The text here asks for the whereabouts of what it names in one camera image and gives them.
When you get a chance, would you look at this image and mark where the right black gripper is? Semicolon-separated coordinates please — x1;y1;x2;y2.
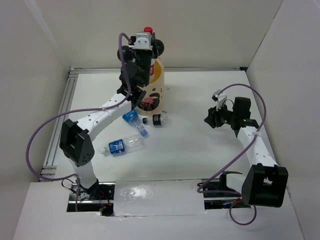
203;100;237;129

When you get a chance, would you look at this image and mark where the red label red-cap bottle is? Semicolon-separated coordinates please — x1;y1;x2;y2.
143;26;156;84

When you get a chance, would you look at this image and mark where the light-blue label bottle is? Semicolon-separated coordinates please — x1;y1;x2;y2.
122;108;148;137

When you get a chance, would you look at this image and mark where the black label small bottle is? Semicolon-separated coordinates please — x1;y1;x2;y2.
142;112;172;128

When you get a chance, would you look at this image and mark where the dark-blue label bottle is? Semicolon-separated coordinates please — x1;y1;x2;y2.
100;134;145;156

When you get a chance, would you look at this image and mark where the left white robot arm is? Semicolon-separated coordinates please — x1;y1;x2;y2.
59;45;165;200

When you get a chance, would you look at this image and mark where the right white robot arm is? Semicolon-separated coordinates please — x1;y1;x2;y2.
204;94;289;208

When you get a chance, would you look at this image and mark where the cream panda-ear bin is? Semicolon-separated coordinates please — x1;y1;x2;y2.
117;39;165;116

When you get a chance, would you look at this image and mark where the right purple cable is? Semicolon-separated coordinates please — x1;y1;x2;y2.
196;83;267;226

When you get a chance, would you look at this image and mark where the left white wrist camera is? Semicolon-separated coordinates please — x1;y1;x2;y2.
132;32;153;51

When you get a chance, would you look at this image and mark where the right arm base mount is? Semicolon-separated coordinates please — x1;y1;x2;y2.
202;171;244;210

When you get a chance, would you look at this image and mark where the aluminium frame rail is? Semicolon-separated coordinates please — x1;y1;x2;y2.
37;66;248;182

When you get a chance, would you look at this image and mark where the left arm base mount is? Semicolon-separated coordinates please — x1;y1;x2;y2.
64;182;116;217

